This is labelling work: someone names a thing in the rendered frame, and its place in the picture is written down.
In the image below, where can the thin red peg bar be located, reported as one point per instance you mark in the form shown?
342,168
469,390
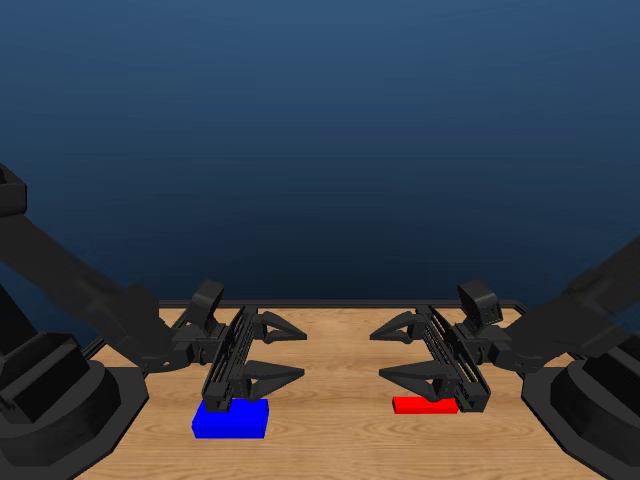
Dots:
415,406

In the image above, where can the blue hollow socket block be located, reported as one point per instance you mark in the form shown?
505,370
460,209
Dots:
235,422

